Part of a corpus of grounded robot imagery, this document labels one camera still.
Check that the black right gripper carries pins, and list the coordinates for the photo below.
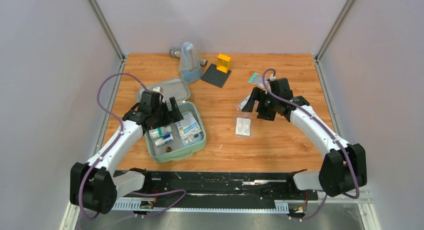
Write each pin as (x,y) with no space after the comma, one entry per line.
(260,95)

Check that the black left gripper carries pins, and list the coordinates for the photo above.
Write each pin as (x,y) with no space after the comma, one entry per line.
(173,116)

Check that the white blue cotton packet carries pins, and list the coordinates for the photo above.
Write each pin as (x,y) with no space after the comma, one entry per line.
(188,125)

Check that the small blue white bottle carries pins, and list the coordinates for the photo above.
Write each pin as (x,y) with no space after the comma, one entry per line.
(166,139)

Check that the white bottle green label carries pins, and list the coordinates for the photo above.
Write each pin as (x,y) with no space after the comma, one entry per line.
(160,132)

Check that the teal header plastic packet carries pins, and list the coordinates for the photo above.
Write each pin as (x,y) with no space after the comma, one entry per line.
(257,80)

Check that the white gauze packet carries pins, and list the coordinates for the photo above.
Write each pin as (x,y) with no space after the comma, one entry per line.
(243,127)

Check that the mint green medicine kit case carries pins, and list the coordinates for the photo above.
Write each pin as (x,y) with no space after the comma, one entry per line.
(174,151)

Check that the clear bag of pads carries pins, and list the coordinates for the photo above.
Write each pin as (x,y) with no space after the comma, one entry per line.
(244,104)

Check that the blue mask package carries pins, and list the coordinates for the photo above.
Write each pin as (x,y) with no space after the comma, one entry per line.
(192,140)

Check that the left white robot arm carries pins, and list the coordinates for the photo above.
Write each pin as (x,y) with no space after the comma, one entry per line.
(93,185)

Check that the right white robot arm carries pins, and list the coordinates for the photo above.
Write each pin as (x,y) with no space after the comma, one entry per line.
(344,166)

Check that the dark grey brick baseplate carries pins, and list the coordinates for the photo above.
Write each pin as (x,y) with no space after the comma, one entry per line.
(215,77)

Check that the yellow toy window brick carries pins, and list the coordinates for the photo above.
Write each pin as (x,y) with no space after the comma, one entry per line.
(223,63)

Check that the glitter silver microphone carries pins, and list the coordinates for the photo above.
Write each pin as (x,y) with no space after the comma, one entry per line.
(175,53)

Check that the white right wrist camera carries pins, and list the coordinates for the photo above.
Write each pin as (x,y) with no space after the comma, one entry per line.
(271,78)

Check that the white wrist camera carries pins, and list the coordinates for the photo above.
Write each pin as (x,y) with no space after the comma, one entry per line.
(158,89)
(271,78)

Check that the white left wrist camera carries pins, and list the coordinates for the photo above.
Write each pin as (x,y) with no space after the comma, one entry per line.
(158,89)

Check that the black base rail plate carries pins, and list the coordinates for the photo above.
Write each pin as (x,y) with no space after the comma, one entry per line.
(209,190)

